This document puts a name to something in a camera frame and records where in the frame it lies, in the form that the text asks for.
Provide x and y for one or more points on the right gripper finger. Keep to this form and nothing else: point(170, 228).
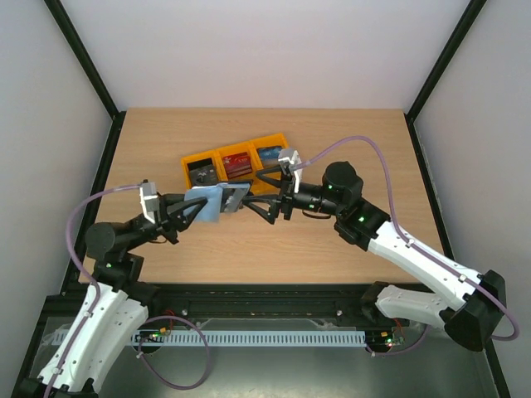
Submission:
point(269, 179)
point(264, 206)

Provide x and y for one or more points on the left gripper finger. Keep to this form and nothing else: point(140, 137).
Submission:
point(180, 220)
point(178, 202)

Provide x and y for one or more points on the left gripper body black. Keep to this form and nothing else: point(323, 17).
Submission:
point(163, 227)

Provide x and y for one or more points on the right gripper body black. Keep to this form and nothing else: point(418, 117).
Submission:
point(284, 199)

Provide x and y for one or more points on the grey silver card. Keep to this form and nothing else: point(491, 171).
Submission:
point(232, 195)

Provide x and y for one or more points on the black VIP card stack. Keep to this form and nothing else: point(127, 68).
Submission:
point(202, 173)

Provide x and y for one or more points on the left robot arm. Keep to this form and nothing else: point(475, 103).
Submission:
point(116, 303)

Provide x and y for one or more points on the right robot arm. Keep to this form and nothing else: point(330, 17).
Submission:
point(463, 302)

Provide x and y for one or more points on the blue card stack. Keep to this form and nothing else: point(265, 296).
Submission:
point(269, 155)

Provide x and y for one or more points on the red card stack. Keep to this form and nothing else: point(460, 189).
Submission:
point(237, 164)

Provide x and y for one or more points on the orange plastic sorting bin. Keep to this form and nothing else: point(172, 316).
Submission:
point(249, 146)

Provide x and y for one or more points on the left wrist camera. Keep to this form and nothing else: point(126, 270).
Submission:
point(149, 201)

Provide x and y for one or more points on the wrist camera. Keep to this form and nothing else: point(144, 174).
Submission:
point(289, 159)
point(149, 201)

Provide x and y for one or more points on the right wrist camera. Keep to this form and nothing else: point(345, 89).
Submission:
point(289, 159)

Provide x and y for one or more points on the black aluminium frame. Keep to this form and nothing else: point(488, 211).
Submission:
point(289, 298)

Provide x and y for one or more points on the white slotted cable duct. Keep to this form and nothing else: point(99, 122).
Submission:
point(190, 338)

